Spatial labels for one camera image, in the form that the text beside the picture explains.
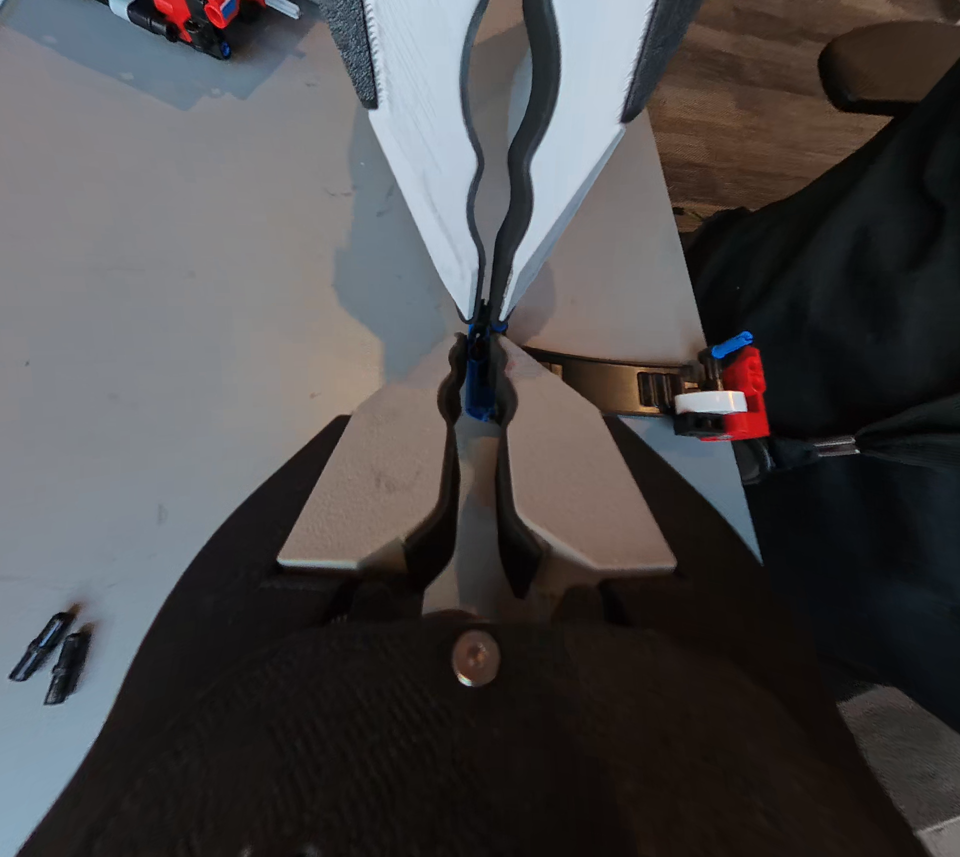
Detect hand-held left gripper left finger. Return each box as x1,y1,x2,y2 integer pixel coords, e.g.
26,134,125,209
276,334,470,592

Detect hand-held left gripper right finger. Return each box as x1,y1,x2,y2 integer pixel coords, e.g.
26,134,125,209
491,334,678,602

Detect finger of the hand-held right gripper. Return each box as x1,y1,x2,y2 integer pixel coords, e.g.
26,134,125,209
347,0,498,322
487,0,686,326

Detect black red toy brick assembly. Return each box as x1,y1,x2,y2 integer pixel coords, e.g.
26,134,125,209
517,330,771,443

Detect blue toy brick pin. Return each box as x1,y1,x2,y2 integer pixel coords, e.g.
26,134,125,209
463,320,509,421

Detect grey desk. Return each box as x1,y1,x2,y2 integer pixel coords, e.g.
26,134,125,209
0,0,762,857

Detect black chair armrest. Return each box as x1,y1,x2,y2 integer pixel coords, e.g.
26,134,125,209
817,20,960,121

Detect black toy brick pin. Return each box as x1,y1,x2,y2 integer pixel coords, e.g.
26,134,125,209
7,609,77,683
43,628,93,707

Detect black badge reel strap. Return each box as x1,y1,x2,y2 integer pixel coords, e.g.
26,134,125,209
738,431,864,485

